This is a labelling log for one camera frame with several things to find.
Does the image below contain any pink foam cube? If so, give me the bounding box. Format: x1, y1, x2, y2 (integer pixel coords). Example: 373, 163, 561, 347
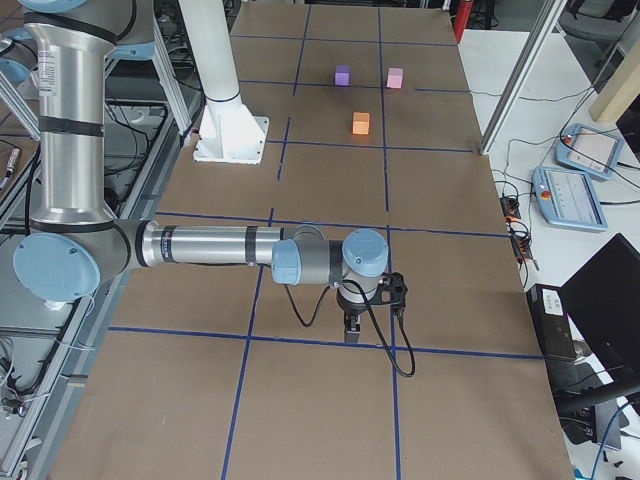
386, 67, 404, 89

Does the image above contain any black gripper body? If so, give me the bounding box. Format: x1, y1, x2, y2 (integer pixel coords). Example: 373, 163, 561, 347
336, 291, 367, 317

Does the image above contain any orange black power strip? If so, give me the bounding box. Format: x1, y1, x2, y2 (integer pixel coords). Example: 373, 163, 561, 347
499, 195, 537, 267

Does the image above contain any wooden beam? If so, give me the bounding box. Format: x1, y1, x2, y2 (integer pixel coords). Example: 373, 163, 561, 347
589, 15, 639, 123

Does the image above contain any black computer box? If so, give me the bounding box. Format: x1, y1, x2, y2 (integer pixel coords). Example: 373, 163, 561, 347
526, 284, 576, 362

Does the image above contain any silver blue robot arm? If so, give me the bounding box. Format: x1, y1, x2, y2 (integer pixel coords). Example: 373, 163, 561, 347
13, 1, 394, 342

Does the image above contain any purple foam cube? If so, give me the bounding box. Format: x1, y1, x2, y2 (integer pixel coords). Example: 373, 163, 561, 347
334, 65, 351, 86

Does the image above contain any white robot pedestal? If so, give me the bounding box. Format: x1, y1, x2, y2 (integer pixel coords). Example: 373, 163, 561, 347
179, 0, 269, 165

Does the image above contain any far blue teach pendant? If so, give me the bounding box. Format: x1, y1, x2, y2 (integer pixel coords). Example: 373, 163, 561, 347
555, 123, 622, 180

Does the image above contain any aluminium side frame rail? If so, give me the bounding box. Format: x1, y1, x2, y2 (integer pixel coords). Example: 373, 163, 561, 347
1, 104, 180, 479

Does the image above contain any brown paper table mat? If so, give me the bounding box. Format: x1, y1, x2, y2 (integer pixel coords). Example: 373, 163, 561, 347
49, 2, 572, 479

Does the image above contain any near blue teach pendant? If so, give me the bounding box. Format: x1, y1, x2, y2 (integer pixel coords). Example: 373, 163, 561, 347
532, 166, 608, 232

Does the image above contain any red cylinder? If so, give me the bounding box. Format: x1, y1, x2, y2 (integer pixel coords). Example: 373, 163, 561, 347
453, 0, 473, 44

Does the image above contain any black monitor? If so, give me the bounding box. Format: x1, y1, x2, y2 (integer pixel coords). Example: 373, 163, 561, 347
560, 233, 640, 380

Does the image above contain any aluminium frame post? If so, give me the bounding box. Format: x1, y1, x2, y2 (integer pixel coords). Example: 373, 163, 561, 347
479, 0, 566, 155

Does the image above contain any orange foam cube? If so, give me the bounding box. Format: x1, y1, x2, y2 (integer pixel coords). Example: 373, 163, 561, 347
352, 111, 371, 135

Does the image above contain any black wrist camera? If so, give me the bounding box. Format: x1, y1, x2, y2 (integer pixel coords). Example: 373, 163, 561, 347
376, 272, 408, 317

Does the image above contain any blue teach pendant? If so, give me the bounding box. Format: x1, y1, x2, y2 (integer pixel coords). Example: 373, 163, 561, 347
532, 166, 608, 232
555, 123, 622, 180

